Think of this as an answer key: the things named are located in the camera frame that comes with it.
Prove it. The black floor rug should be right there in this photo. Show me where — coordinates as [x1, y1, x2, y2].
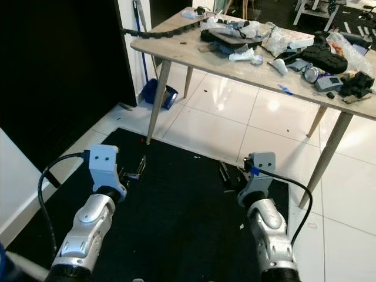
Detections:
[6, 128, 291, 282]

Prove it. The blue dustpan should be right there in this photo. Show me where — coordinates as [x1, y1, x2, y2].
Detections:
[141, 78, 179, 110]

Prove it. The white plastic cup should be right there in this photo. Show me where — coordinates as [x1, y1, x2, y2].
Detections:
[269, 59, 288, 76]

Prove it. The pale blue plastic wrapper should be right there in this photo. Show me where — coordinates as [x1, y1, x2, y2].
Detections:
[229, 47, 264, 65]

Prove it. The silver drink can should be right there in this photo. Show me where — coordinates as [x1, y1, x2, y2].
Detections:
[304, 66, 325, 83]

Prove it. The grey electronic device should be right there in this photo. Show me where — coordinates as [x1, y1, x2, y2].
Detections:
[315, 75, 344, 93]

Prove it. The light wooden table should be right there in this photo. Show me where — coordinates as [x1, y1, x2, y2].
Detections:
[130, 6, 376, 210]

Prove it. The clear crumpled plastic bag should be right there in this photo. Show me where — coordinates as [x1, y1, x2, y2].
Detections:
[264, 25, 294, 56]

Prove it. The black slipper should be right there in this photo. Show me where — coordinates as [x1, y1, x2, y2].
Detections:
[200, 28, 265, 51]

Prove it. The black studded shoe sole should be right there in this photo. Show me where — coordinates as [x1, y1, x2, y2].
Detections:
[300, 44, 348, 74]

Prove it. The white flat box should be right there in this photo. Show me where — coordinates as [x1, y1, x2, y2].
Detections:
[288, 36, 315, 51]

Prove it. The black foam lump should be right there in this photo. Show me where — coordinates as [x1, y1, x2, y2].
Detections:
[340, 70, 375, 99]

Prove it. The clear bag with orange contents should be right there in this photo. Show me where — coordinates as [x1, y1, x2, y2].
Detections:
[326, 31, 374, 74]

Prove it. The white metal rack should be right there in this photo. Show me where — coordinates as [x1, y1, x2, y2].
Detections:
[293, 0, 347, 27]

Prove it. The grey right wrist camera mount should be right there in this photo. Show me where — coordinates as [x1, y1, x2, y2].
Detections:
[247, 152, 277, 196]

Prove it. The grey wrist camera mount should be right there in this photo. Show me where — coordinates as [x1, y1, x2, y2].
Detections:
[247, 152, 277, 196]
[87, 145, 127, 196]

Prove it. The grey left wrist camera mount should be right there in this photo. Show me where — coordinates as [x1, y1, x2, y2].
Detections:
[87, 145, 127, 196]

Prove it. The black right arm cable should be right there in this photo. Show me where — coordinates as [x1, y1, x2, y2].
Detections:
[257, 169, 314, 247]

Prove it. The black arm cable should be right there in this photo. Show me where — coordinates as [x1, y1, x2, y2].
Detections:
[38, 152, 92, 250]
[257, 169, 314, 247]

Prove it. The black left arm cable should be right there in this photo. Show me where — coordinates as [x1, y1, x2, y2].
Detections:
[38, 152, 92, 250]

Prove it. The black cable drag chain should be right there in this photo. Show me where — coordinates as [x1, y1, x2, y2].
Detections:
[122, 15, 212, 41]

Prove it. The blue broom handle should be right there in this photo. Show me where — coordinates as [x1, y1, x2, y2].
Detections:
[132, 0, 150, 83]

